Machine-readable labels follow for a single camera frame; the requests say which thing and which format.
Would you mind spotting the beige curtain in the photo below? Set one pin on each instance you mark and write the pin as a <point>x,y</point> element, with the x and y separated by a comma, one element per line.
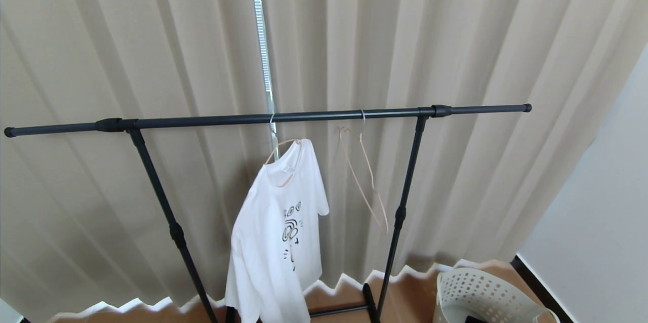
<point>455,34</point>

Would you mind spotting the white printed T-shirt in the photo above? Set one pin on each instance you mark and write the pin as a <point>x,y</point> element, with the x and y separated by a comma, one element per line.
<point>268,262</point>

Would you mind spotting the pink clothes hanger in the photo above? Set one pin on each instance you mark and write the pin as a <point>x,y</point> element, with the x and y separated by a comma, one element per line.
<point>362,119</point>
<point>273,130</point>

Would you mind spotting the black clothes rack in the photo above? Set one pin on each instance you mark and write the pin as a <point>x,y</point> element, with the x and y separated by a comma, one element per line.
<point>202,121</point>

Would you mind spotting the white laundry basket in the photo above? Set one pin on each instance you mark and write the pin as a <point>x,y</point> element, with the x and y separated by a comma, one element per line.
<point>481,292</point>

